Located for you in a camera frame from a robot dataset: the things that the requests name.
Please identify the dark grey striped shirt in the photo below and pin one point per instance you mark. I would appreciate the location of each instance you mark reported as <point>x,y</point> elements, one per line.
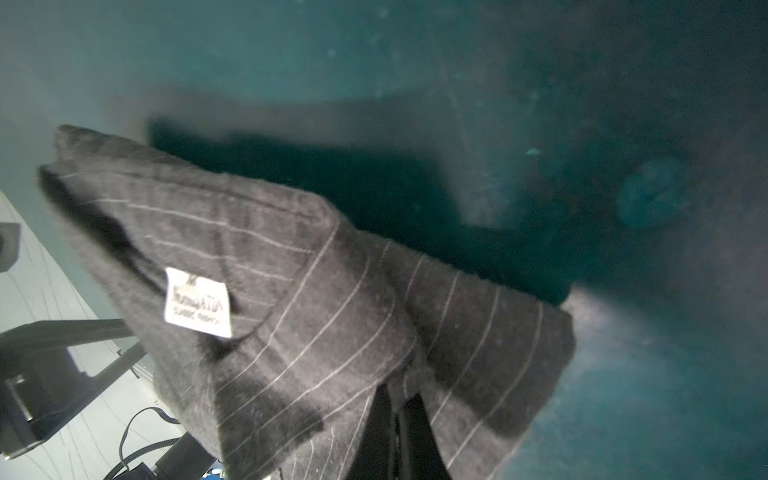
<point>272,320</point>

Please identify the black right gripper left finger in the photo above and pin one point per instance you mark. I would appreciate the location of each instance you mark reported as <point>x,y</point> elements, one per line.
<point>375,453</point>

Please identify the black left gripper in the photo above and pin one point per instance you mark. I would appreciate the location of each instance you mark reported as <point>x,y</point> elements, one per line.
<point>43,388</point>

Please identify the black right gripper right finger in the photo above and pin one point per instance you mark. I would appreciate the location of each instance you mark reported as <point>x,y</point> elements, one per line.
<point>419,457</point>

